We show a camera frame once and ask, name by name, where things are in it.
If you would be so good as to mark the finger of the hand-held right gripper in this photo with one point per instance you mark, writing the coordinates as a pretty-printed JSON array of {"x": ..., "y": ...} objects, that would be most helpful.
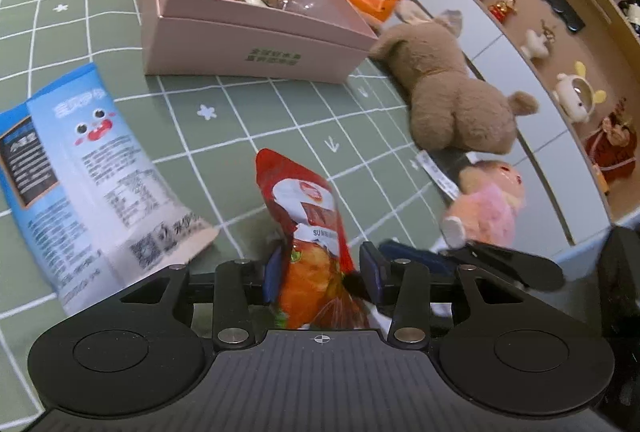
[{"x": 500, "y": 264}]

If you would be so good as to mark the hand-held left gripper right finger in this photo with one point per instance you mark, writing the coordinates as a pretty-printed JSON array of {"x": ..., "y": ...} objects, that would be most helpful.
[{"x": 372, "y": 274}]

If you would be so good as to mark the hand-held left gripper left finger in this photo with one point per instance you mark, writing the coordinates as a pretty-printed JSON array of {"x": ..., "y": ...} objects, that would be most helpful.
[{"x": 272, "y": 277}]

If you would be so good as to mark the red orange snack packet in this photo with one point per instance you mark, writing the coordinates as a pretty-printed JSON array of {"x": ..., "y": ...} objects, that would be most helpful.
[{"x": 310, "y": 222}]

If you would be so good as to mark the pink plush doll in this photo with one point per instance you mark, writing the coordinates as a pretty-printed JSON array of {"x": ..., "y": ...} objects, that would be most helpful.
[{"x": 492, "y": 212}]

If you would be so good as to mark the red robed figurine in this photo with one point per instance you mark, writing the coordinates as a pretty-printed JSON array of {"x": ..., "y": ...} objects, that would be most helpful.
[{"x": 607, "y": 146}]

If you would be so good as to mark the green checked tablecloth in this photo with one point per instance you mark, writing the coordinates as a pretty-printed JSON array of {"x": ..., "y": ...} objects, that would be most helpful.
[{"x": 310, "y": 111}]

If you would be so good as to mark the brown plush toy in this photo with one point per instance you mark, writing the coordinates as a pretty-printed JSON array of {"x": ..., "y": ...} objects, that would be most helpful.
[{"x": 450, "y": 91}]

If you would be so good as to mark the white yellow-eared figurine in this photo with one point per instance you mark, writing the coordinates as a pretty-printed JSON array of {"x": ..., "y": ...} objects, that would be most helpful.
[{"x": 575, "y": 94}]

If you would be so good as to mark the blue white snack bag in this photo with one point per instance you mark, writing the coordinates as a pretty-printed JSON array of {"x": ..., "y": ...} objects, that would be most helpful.
[{"x": 90, "y": 171}]

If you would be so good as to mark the white animal figurine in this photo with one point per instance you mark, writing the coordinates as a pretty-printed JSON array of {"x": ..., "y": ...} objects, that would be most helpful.
[{"x": 535, "y": 44}]

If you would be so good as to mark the small red figurine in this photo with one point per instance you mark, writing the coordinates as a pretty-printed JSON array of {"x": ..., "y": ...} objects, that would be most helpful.
[{"x": 502, "y": 7}]

